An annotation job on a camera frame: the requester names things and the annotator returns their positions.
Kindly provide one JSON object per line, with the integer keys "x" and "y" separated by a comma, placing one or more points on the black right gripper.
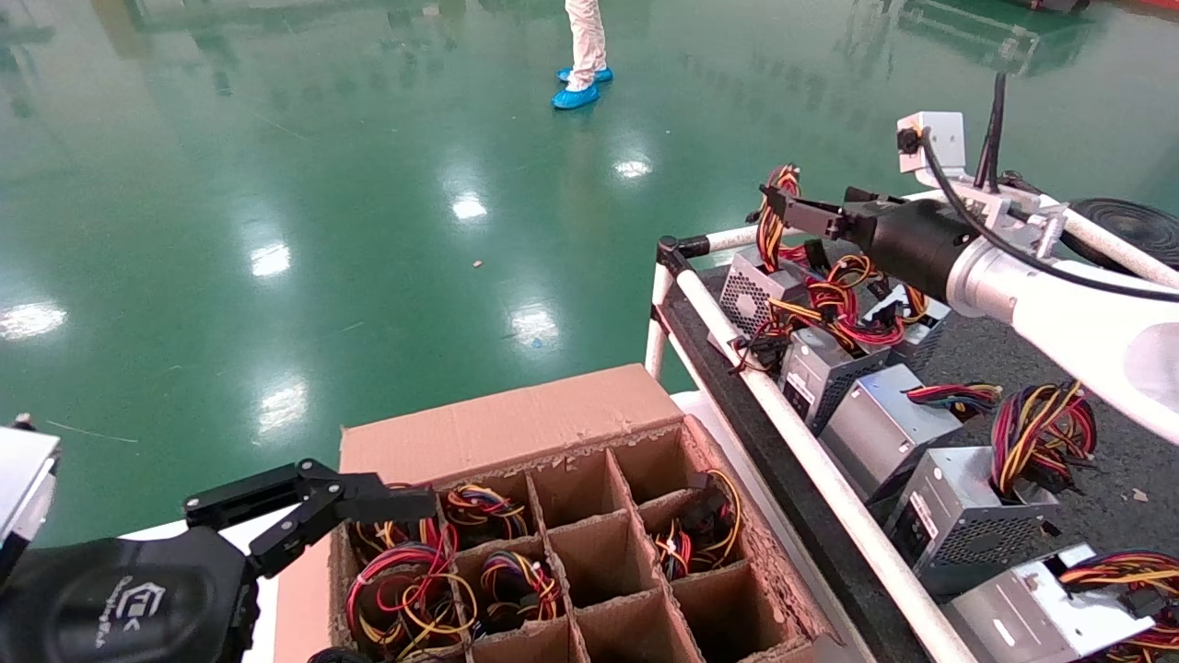
{"x": 921, "y": 244}

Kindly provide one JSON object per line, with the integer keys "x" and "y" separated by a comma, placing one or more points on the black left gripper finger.
{"x": 368, "y": 502}

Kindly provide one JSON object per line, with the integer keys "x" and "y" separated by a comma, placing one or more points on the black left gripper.
{"x": 110, "y": 599}

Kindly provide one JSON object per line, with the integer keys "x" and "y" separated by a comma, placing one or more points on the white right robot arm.
{"x": 1105, "y": 322}

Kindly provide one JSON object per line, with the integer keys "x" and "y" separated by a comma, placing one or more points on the brown cardboard divider box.
{"x": 516, "y": 424}

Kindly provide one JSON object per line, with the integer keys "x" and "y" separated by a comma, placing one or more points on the blue shoe cover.
{"x": 576, "y": 97}
{"x": 601, "y": 74}

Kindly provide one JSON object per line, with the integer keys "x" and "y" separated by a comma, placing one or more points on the black round ribbed disc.
{"x": 1138, "y": 230}

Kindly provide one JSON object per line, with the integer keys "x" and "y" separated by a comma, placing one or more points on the person in white trousers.
{"x": 587, "y": 41}

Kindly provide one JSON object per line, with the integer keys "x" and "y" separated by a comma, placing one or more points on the white pipe table frame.
{"x": 832, "y": 479}

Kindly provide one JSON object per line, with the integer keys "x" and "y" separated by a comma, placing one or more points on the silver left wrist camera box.
{"x": 23, "y": 479}

